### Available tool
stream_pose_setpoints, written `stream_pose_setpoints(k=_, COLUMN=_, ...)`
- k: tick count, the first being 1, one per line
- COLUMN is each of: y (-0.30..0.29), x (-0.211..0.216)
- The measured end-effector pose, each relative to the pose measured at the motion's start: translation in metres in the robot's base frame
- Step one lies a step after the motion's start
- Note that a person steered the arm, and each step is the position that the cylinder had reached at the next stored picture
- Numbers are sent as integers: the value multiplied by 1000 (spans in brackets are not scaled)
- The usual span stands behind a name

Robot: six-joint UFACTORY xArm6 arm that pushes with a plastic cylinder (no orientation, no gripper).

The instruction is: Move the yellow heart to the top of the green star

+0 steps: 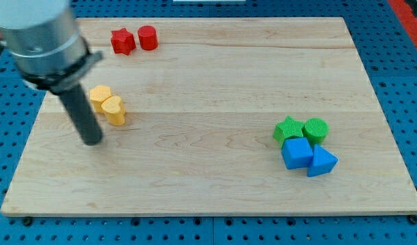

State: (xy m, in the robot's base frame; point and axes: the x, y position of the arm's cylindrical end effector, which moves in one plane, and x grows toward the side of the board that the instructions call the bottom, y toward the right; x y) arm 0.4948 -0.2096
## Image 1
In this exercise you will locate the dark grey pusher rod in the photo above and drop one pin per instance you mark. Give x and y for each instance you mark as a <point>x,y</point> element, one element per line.
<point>79,110</point>

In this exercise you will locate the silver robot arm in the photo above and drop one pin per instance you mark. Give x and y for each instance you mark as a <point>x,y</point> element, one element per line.
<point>51,54</point>

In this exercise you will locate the yellow heart block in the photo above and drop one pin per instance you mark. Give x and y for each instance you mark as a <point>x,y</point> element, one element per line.
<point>114,110</point>

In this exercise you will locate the red star block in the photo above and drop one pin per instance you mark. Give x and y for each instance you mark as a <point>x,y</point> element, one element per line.
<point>122,41</point>

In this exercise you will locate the green star block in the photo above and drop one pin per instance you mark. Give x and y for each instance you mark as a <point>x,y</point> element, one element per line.
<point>287,129</point>

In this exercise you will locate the yellow hexagon block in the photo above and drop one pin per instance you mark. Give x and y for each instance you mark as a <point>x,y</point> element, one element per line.
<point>98,95</point>

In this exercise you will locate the red cylinder block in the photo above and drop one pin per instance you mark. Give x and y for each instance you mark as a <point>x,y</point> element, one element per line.
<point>147,36</point>

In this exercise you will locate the light wooden board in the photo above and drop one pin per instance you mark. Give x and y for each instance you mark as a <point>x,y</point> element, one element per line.
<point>201,109</point>

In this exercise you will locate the blue cube block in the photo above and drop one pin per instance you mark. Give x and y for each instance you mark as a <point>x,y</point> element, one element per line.
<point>297,153</point>

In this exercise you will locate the green cylinder block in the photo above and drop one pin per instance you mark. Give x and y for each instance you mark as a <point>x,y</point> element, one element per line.
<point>315,130</point>

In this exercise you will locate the blue triangle block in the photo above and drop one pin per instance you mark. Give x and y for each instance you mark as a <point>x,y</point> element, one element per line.
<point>323,162</point>

